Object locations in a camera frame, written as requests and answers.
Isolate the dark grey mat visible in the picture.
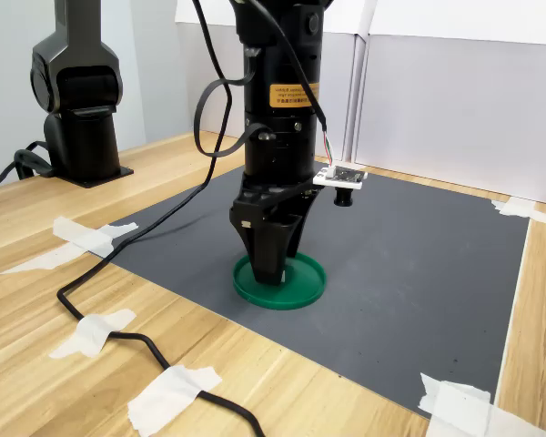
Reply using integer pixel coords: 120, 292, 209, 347
100, 156, 532, 419

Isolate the white camera box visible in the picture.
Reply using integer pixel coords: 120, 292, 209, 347
312, 166, 369, 208

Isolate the black camera cable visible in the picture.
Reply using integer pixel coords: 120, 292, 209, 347
56, 0, 336, 437

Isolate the white tape piece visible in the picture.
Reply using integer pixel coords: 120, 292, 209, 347
490, 198, 546, 229
126, 364, 224, 436
417, 371, 546, 437
48, 308, 137, 361
0, 216, 140, 277

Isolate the round green lid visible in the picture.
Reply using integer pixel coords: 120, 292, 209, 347
231, 252, 328, 311

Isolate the thick black base cable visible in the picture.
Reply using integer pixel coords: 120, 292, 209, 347
0, 140, 56, 204

